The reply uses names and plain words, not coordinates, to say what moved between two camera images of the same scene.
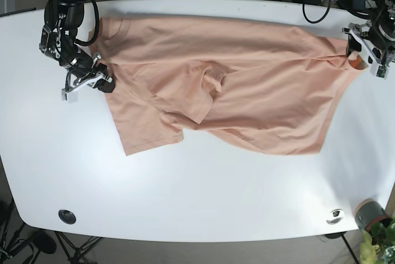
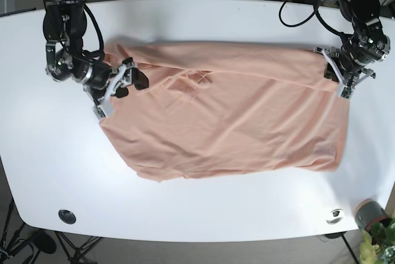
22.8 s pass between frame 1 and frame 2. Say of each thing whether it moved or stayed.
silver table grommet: stayed
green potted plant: stayed
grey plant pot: stayed
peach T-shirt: moved
